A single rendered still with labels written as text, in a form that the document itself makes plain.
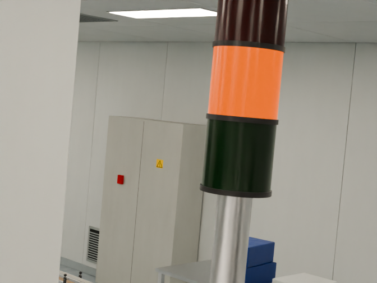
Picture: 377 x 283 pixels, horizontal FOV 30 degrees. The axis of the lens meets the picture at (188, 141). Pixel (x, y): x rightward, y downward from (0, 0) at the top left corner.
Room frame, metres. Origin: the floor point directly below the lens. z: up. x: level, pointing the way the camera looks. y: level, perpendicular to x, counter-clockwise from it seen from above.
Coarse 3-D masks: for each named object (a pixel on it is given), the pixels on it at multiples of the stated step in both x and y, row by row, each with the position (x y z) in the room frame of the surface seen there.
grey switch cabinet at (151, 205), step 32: (128, 128) 7.86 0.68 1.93; (160, 128) 7.52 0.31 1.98; (192, 128) 7.39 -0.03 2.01; (128, 160) 7.83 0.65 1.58; (160, 160) 7.49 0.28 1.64; (192, 160) 7.43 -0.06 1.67; (128, 192) 7.80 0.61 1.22; (160, 192) 7.46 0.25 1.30; (192, 192) 7.46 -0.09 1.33; (128, 224) 7.77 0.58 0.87; (160, 224) 7.43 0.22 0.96; (192, 224) 7.49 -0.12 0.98; (128, 256) 7.74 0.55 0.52; (160, 256) 7.40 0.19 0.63; (192, 256) 7.52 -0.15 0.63
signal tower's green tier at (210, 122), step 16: (208, 128) 0.49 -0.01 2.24; (224, 128) 0.47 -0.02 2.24; (240, 128) 0.47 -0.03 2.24; (256, 128) 0.47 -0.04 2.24; (272, 128) 0.48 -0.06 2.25; (208, 144) 0.48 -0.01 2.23; (224, 144) 0.47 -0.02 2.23; (240, 144) 0.47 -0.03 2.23; (256, 144) 0.47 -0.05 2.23; (272, 144) 0.48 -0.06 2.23; (208, 160) 0.48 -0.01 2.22; (224, 160) 0.47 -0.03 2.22; (240, 160) 0.47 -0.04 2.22; (256, 160) 0.47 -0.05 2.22; (272, 160) 0.48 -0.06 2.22; (208, 176) 0.48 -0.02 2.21; (224, 176) 0.47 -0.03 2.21; (240, 176) 0.47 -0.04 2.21; (256, 176) 0.47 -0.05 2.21; (256, 192) 0.47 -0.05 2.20
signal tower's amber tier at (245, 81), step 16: (224, 48) 0.48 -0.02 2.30; (240, 48) 0.47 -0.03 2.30; (256, 48) 0.47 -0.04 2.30; (224, 64) 0.48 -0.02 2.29; (240, 64) 0.47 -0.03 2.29; (256, 64) 0.47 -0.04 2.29; (272, 64) 0.47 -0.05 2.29; (224, 80) 0.47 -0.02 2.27; (240, 80) 0.47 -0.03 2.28; (256, 80) 0.47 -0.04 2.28; (272, 80) 0.48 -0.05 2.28; (224, 96) 0.47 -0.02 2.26; (240, 96) 0.47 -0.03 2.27; (256, 96) 0.47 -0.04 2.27; (272, 96) 0.48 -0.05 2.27; (208, 112) 0.49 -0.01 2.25; (224, 112) 0.47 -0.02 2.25; (240, 112) 0.47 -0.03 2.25; (256, 112) 0.47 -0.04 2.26; (272, 112) 0.48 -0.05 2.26
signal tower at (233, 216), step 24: (240, 120) 0.47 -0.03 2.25; (264, 120) 0.47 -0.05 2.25; (216, 192) 0.47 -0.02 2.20; (240, 192) 0.47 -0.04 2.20; (216, 216) 0.49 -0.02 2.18; (240, 216) 0.48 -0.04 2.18; (216, 240) 0.49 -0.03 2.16; (240, 240) 0.48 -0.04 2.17; (216, 264) 0.48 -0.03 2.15; (240, 264) 0.48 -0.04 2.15
